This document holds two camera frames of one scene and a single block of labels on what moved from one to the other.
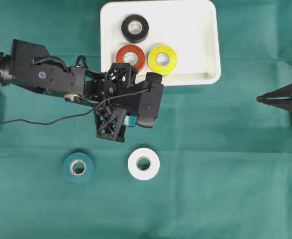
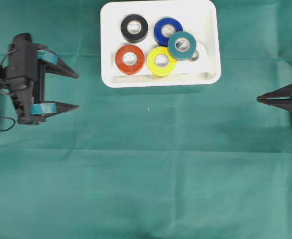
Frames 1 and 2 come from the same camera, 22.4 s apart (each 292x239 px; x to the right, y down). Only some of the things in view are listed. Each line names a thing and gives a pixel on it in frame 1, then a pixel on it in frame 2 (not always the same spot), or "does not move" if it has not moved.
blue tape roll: [130, 120] -> [165, 28]
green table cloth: [216, 164] does not move
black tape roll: [132, 38] does not move
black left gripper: [114, 92] -> [26, 66]
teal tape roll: [78, 167] -> [181, 46]
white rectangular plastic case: [180, 40] does not move
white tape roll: [153, 168] -> [202, 53]
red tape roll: [120, 53] does not move
